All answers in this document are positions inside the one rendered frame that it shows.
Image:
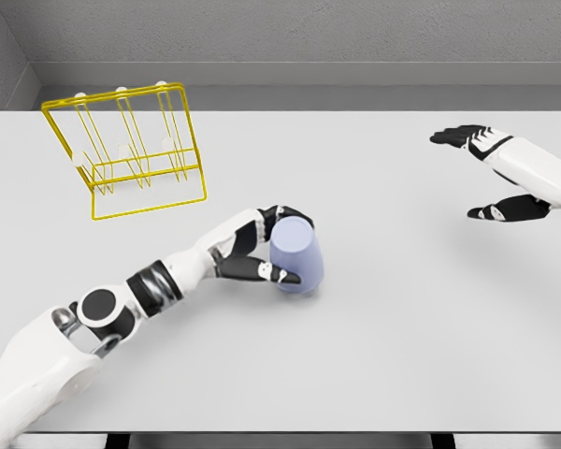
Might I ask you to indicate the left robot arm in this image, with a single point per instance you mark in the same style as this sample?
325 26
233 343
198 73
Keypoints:
89 327

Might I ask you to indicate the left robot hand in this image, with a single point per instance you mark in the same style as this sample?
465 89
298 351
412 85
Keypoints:
243 234

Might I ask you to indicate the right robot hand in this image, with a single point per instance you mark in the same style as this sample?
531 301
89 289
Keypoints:
509 161

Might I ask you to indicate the lavender plastic cup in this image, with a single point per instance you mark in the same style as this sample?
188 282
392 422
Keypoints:
295 257

